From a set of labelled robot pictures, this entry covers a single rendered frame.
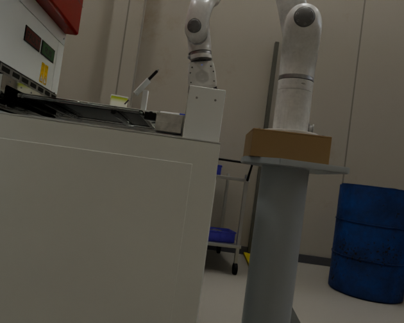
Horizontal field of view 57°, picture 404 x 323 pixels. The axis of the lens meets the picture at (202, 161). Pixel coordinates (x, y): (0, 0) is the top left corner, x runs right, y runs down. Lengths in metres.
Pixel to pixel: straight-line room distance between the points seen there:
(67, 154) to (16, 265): 0.28
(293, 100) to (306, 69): 0.11
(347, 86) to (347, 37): 0.51
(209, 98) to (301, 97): 0.42
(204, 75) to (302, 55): 0.34
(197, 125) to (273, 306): 0.65
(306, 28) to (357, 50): 3.06
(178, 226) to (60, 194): 0.28
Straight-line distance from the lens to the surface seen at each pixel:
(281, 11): 1.46
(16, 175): 0.96
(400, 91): 4.40
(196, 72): 1.36
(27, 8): 1.35
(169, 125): 1.13
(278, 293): 1.28
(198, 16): 1.33
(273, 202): 1.24
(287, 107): 1.28
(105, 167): 0.90
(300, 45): 1.30
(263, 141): 1.20
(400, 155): 4.31
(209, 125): 0.95
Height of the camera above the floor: 0.74
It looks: 2 degrees up
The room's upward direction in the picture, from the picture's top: 8 degrees clockwise
